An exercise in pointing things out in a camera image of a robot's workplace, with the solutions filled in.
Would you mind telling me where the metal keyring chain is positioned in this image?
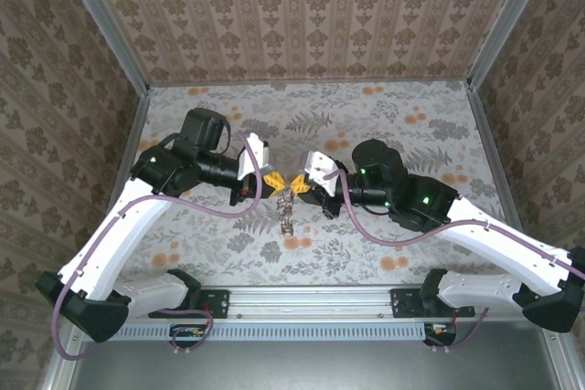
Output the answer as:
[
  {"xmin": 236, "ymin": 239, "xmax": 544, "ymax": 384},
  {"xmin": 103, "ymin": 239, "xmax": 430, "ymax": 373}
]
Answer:
[{"xmin": 275, "ymin": 187, "xmax": 298, "ymax": 237}]

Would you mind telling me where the grey metal panel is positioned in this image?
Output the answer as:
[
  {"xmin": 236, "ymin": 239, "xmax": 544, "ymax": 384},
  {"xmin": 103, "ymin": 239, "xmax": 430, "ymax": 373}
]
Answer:
[{"xmin": 72, "ymin": 339, "xmax": 563, "ymax": 390}]

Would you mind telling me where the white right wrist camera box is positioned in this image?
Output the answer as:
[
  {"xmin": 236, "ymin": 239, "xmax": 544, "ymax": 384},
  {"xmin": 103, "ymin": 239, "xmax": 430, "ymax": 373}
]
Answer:
[{"xmin": 299, "ymin": 149, "xmax": 349, "ymax": 198}]

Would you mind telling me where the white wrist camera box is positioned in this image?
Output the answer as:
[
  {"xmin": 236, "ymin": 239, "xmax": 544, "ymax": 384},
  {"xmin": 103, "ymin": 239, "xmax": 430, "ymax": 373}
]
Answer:
[
  {"xmin": 236, "ymin": 132, "xmax": 275, "ymax": 181},
  {"xmin": 299, "ymin": 149, "xmax": 349, "ymax": 198}
]

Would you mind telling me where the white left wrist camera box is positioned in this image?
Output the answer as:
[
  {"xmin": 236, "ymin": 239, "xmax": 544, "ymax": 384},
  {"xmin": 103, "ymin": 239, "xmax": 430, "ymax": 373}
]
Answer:
[{"xmin": 236, "ymin": 132, "xmax": 275, "ymax": 181}]

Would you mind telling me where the aluminium side rail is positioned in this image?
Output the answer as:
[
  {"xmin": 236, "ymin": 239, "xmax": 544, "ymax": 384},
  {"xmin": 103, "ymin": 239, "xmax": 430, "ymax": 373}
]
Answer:
[
  {"xmin": 465, "ymin": 83, "xmax": 516, "ymax": 227},
  {"xmin": 98, "ymin": 88, "xmax": 151, "ymax": 227}
]

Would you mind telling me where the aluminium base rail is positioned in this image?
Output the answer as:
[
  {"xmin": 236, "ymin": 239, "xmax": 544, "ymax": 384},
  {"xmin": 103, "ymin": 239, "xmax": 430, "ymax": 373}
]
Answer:
[{"xmin": 130, "ymin": 287, "xmax": 517, "ymax": 318}]

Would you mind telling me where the aluminium frame post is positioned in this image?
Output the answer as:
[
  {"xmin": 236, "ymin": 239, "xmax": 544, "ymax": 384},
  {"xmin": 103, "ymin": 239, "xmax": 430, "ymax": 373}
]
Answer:
[
  {"xmin": 465, "ymin": 0, "xmax": 557, "ymax": 90},
  {"xmin": 52, "ymin": 0, "xmax": 151, "ymax": 92}
]

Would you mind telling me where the grey slotted cable duct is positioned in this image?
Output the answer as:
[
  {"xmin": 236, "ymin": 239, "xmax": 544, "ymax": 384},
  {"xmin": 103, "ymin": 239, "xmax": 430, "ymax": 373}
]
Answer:
[{"xmin": 109, "ymin": 321, "xmax": 426, "ymax": 342}]

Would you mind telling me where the aluminium lower frame bar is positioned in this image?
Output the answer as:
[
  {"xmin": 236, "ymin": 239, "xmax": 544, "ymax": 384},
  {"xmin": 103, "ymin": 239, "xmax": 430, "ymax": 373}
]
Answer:
[
  {"xmin": 40, "ymin": 339, "xmax": 88, "ymax": 390},
  {"xmin": 543, "ymin": 332, "xmax": 581, "ymax": 390}
]

